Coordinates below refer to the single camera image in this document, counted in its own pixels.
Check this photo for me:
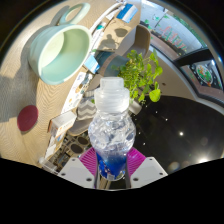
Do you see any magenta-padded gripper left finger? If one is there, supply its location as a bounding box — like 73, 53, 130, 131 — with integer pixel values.
57, 147, 100, 189

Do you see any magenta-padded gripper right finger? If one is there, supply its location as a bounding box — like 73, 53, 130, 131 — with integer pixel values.
125, 147, 168, 189

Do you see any clear plastic water bottle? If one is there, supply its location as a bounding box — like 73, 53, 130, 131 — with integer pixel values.
87, 76, 137, 182

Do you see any group of dining chairs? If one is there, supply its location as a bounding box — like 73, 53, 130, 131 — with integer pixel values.
49, 131, 98, 171

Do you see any clear plastic cup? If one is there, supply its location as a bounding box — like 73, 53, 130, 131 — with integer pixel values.
38, 155, 61, 174

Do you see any group of ceiling lights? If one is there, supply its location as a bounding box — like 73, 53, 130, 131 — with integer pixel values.
143, 113, 214, 168

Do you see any white orange cardboard box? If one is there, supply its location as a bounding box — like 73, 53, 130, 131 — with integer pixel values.
48, 110, 78, 138

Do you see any grey white chevron cushion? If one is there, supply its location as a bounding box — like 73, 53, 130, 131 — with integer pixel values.
77, 98, 98, 121

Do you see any white round pillar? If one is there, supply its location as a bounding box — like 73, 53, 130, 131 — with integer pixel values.
128, 99, 143, 116

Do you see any flat round red coaster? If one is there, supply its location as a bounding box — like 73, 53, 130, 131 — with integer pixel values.
16, 104, 39, 133

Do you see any printed paper leaflet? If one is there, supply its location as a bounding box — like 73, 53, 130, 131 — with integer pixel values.
61, 71, 93, 114

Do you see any green potted plant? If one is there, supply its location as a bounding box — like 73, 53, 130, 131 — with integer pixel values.
94, 49, 164, 104

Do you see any framed food poster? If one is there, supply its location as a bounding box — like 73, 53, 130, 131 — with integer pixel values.
189, 59, 223, 89

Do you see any pale green mug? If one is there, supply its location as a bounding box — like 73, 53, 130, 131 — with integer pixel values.
28, 2, 93, 86

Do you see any grey curved sofa bench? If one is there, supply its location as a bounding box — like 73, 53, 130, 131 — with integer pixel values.
66, 23, 152, 138

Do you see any white tube green cap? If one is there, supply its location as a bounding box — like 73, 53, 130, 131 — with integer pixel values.
89, 21, 108, 51

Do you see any window with tree sticker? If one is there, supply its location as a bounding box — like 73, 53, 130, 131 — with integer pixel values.
139, 0, 214, 58

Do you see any blue white flat pack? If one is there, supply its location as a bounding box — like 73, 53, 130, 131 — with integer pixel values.
116, 3, 138, 24

